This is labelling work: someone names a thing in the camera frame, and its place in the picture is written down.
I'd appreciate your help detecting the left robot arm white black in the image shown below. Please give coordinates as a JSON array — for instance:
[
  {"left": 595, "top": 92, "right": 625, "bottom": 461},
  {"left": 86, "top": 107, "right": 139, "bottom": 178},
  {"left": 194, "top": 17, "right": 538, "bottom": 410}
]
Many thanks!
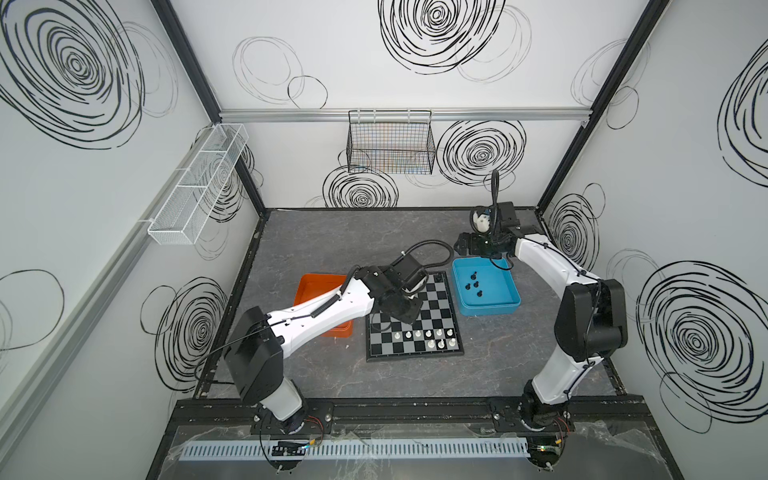
[{"left": 223, "top": 260, "right": 428, "bottom": 433}]

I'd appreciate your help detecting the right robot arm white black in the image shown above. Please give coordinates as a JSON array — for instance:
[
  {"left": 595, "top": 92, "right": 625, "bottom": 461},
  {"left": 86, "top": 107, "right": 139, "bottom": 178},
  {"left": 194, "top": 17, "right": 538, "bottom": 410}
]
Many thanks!
[{"left": 454, "top": 233, "right": 628, "bottom": 431}]

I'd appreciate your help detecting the black white chess board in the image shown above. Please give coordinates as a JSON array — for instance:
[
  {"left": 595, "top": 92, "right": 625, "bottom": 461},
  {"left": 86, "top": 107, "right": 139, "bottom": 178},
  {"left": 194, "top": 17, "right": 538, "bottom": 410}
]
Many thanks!
[{"left": 366, "top": 271, "right": 464, "bottom": 362}]

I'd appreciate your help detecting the blue plastic tray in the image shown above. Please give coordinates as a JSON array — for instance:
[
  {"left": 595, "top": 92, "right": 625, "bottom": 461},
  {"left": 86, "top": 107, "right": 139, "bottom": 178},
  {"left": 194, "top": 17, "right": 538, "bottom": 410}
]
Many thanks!
[{"left": 451, "top": 257, "right": 522, "bottom": 317}]

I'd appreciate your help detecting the orange plastic tray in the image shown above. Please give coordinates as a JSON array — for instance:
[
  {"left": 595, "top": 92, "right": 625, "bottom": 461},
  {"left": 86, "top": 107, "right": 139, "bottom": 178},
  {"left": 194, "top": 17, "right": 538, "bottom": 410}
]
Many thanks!
[{"left": 294, "top": 273, "right": 354, "bottom": 338}]

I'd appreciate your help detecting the black wire basket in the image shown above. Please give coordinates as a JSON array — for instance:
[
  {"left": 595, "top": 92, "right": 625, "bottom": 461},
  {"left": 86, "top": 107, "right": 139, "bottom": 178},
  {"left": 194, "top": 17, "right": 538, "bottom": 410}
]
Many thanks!
[{"left": 345, "top": 109, "right": 437, "bottom": 175}]

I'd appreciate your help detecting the white slotted cable duct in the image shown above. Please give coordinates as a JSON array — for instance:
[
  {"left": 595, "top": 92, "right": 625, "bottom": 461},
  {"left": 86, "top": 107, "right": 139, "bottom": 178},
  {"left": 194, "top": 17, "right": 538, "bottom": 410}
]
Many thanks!
[{"left": 179, "top": 437, "right": 530, "bottom": 462}]

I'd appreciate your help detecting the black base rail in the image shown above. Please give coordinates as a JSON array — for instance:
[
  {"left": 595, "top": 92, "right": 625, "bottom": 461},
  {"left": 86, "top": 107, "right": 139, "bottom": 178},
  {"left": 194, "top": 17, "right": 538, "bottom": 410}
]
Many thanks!
[{"left": 166, "top": 395, "right": 652, "bottom": 433}]

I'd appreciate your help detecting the white wire shelf basket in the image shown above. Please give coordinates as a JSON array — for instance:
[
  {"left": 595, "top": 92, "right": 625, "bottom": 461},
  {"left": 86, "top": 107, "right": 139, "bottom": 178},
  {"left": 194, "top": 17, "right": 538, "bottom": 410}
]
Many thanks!
[{"left": 147, "top": 123, "right": 249, "bottom": 246}]

